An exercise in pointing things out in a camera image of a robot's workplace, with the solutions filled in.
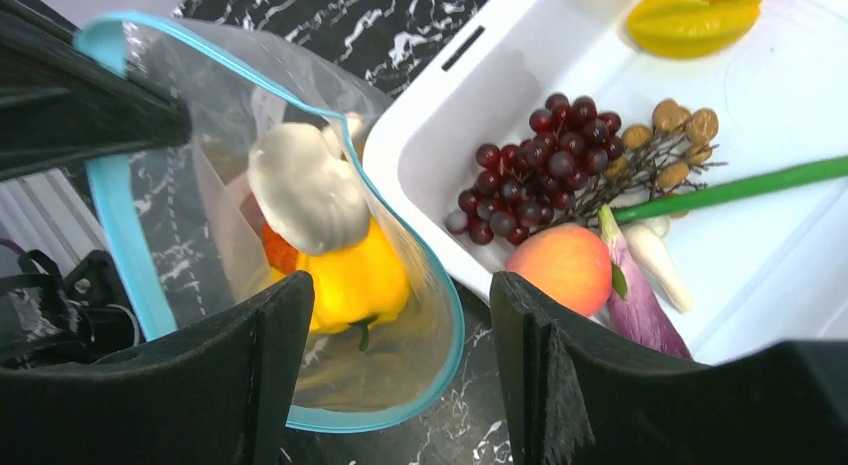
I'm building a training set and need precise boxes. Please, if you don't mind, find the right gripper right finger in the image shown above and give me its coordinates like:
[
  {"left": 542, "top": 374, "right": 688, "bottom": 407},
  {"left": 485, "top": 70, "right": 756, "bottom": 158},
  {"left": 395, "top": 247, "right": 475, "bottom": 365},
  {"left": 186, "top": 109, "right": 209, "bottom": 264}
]
[{"left": 490, "top": 272, "right": 847, "bottom": 464}]

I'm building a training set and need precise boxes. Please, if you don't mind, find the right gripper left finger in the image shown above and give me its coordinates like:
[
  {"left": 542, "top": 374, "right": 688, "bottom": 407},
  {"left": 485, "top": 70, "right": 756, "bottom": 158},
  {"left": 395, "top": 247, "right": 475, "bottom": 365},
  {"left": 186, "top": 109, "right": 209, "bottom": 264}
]
[{"left": 1, "top": 272, "right": 314, "bottom": 464}]

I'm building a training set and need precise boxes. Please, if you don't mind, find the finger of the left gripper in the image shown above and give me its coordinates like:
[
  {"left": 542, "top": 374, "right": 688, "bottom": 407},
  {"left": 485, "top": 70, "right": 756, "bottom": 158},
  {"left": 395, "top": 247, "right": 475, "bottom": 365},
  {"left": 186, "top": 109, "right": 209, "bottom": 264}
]
[{"left": 1, "top": 0, "right": 191, "bottom": 180}]

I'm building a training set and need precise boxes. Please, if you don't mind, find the small orange pumpkin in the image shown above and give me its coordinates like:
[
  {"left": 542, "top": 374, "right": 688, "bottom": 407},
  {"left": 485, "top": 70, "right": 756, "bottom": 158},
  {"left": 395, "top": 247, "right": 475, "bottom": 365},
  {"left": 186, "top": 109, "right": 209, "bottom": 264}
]
[{"left": 261, "top": 223, "right": 300, "bottom": 275}]

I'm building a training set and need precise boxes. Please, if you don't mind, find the yellow bell pepper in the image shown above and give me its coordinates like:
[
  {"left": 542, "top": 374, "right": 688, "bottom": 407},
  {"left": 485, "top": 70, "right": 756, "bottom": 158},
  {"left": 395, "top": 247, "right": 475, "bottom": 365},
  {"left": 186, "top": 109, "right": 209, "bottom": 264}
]
[{"left": 271, "top": 220, "right": 412, "bottom": 350}]

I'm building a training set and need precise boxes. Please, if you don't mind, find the clear zip top bag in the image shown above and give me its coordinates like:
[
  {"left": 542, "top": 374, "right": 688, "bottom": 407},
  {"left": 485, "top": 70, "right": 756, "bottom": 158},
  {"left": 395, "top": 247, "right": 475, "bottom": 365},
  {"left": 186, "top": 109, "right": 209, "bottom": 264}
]
[{"left": 74, "top": 11, "right": 464, "bottom": 433}]

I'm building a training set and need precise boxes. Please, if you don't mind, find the white mushroom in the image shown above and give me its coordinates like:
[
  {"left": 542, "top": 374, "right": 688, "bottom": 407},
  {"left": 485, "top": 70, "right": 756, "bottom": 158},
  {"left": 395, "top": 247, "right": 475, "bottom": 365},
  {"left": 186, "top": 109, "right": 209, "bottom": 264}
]
[{"left": 247, "top": 122, "right": 371, "bottom": 255}]

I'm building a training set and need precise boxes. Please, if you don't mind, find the brown longan cluster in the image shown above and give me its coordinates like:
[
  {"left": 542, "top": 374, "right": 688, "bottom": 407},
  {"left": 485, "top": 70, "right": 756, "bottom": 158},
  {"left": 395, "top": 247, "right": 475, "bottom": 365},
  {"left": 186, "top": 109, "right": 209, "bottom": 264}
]
[{"left": 574, "top": 98, "right": 723, "bottom": 220}]

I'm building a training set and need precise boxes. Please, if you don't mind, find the yellow green starfruit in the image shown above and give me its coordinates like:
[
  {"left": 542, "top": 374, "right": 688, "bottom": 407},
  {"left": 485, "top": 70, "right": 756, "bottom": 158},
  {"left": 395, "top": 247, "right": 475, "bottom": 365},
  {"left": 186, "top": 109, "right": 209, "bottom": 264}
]
[{"left": 625, "top": 0, "right": 762, "bottom": 59}]

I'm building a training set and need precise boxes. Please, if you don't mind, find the purple toy eggplant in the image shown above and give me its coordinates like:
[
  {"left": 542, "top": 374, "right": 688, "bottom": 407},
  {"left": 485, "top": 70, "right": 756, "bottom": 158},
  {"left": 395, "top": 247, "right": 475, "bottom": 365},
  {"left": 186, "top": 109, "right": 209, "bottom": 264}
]
[{"left": 598, "top": 205, "right": 693, "bottom": 360}]

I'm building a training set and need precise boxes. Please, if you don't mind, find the orange peach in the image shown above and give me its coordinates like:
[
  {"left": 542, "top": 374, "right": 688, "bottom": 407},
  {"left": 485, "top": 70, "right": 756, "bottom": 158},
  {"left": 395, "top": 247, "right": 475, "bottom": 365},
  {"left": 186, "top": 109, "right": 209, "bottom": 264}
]
[{"left": 505, "top": 224, "right": 612, "bottom": 317}]

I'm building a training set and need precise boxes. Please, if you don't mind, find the white radish toy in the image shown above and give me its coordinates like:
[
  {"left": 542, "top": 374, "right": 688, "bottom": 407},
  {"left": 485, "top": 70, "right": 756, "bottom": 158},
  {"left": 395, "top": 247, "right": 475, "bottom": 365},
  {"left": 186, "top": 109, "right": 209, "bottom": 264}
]
[{"left": 622, "top": 216, "right": 693, "bottom": 313}]

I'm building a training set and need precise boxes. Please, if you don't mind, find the dark red grape bunch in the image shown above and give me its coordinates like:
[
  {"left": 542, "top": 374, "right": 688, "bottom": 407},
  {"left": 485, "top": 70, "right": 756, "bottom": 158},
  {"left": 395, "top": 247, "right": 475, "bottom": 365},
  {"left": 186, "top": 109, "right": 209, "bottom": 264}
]
[{"left": 443, "top": 92, "right": 624, "bottom": 246}]

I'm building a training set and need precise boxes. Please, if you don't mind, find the white plastic bin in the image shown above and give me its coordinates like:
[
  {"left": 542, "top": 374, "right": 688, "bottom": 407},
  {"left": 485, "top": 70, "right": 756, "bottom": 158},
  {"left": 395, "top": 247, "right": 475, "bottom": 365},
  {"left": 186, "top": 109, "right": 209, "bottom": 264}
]
[{"left": 364, "top": 0, "right": 847, "bottom": 364}]

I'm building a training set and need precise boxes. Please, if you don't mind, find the green onion stalk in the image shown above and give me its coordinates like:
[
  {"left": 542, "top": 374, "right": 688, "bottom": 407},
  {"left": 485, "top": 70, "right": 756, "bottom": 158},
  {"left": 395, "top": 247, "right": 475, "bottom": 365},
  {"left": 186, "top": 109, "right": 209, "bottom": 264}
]
[{"left": 598, "top": 156, "right": 847, "bottom": 224}]

